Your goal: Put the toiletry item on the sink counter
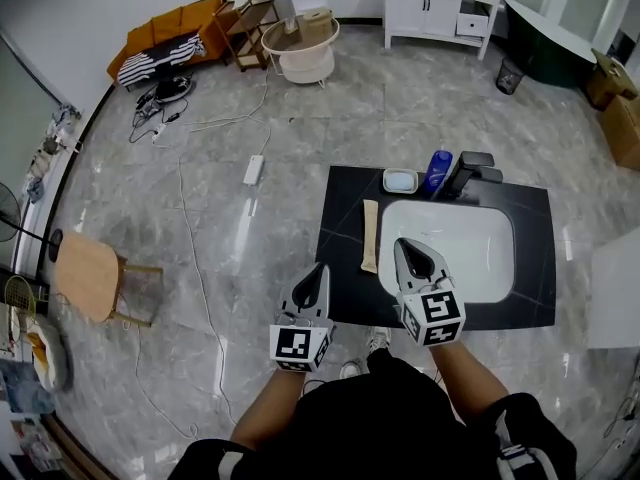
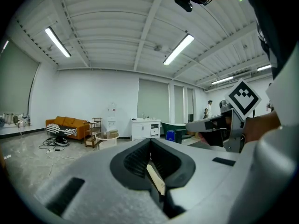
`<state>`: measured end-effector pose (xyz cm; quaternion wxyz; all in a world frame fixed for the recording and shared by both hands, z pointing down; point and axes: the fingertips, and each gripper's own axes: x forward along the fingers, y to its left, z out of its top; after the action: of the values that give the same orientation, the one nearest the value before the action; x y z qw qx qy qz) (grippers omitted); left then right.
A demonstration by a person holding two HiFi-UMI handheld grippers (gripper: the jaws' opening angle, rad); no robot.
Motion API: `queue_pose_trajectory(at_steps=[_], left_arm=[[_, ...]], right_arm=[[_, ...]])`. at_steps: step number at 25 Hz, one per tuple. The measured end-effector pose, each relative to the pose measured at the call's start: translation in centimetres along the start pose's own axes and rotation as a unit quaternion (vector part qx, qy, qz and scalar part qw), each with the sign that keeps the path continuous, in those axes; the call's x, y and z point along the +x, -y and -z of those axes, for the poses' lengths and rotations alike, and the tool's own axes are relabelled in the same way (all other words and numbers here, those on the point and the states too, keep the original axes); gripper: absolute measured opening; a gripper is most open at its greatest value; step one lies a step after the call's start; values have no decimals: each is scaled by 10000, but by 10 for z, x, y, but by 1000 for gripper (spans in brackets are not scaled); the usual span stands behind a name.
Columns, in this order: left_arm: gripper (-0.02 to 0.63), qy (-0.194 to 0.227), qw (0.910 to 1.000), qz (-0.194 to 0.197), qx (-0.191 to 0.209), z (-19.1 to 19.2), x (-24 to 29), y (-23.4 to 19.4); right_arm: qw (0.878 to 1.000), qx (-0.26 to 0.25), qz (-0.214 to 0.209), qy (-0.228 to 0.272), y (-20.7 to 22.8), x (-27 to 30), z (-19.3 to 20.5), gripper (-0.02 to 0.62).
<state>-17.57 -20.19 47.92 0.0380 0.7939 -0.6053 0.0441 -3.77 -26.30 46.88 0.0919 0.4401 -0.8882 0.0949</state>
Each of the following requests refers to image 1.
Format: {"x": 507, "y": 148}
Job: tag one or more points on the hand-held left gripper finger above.
{"x": 290, "y": 293}
{"x": 325, "y": 298}

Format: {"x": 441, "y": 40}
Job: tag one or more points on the round beige trolley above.
{"x": 305, "y": 58}

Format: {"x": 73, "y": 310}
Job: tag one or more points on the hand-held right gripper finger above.
{"x": 398, "y": 273}
{"x": 435, "y": 263}

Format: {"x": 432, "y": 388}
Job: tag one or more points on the small white power strip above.
{"x": 159, "y": 133}

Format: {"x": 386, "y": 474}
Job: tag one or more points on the person's white right shoe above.
{"x": 379, "y": 340}

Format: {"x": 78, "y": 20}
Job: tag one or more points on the black standing fan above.
{"x": 7, "y": 210}

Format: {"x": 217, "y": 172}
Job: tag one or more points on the white soap dish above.
{"x": 400, "y": 180}

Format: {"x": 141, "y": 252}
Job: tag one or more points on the white bathroom cabinet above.
{"x": 425, "y": 8}

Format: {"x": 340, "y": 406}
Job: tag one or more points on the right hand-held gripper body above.
{"x": 435, "y": 318}

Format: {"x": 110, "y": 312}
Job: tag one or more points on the white sink basin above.
{"x": 475, "y": 248}

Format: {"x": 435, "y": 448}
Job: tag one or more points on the black round device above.
{"x": 174, "y": 88}

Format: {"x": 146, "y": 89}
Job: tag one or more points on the black white striped cloth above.
{"x": 155, "y": 58}

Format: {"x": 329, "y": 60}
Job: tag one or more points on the person's right forearm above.
{"x": 467, "y": 383}

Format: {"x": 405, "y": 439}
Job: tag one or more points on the long white power strip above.
{"x": 253, "y": 169}

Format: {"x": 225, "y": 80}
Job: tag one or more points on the grey pet bed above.
{"x": 55, "y": 358}

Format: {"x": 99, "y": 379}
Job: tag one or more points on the black faucet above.
{"x": 467, "y": 170}

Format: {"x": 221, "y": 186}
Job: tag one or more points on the person's left forearm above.
{"x": 265, "y": 408}

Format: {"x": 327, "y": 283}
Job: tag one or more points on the person's black clothing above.
{"x": 380, "y": 428}

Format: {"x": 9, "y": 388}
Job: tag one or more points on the orange sofa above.
{"x": 165, "y": 30}

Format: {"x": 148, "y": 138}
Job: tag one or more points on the wooden shelf rack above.
{"x": 250, "y": 23}

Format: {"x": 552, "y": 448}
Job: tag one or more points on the person's white shoe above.
{"x": 379, "y": 340}
{"x": 351, "y": 369}

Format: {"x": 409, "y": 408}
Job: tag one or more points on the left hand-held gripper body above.
{"x": 300, "y": 345}

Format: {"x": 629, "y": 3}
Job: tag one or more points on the wooden stool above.
{"x": 85, "y": 275}

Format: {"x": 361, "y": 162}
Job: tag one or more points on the yellow racket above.
{"x": 20, "y": 295}

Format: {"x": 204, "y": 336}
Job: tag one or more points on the blue bottle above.
{"x": 437, "y": 170}

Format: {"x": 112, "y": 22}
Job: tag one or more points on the white square tub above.
{"x": 617, "y": 293}

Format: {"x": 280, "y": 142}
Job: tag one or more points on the black vanity cabinet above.
{"x": 345, "y": 288}

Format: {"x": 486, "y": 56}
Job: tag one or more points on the person's white left shoe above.
{"x": 351, "y": 369}

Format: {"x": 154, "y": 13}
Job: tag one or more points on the dark green bathtub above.
{"x": 545, "y": 53}

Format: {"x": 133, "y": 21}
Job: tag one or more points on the beige paper cone wrapper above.
{"x": 371, "y": 238}

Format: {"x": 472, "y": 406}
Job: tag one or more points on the cardboard boxes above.
{"x": 607, "y": 83}

